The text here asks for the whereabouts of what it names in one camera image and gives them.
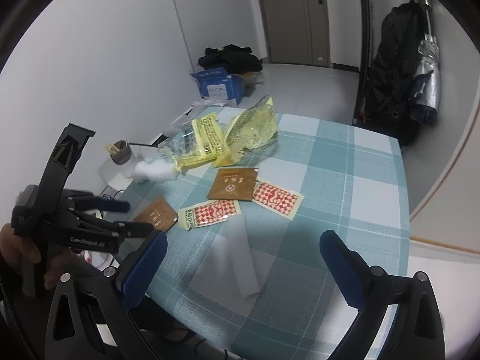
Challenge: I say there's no small brown sauce packet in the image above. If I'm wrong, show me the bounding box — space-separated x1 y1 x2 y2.
133 197 178 233

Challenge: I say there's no white paper napkin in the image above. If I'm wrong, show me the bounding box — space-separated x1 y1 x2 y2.
131 158 179 184

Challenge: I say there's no red white checked packet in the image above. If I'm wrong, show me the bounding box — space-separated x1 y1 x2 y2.
252 180 304 221

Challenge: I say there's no yellow printed clear bag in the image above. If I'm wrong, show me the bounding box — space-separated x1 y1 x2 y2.
158 112 224 172

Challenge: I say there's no yellow plastic snack bag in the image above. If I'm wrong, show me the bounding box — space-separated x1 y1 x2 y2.
212 96 278 167

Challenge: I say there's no person's left hand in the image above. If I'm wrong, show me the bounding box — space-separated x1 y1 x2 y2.
0 223 72 290

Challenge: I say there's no white side table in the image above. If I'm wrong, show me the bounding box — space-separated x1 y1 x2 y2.
97 142 159 198

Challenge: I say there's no toothpick holder cup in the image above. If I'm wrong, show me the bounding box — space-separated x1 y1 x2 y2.
104 140 133 166

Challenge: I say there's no checked teal tablecloth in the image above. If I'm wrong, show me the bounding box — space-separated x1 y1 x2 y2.
148 114 409 359

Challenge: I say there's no blue cardboard box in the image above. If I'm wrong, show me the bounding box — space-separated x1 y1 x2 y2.
191 67 245 105

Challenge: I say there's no black hanging coat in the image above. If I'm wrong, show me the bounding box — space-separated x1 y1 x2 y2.
364 1 426 146

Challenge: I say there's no black clothes pile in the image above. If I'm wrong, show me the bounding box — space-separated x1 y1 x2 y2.
198 44 263 75

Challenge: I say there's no silver folded umbrella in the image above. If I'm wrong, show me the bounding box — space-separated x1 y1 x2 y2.
410 33 441 127

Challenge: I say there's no grey door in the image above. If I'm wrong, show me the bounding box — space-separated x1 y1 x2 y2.
259 0 330 68

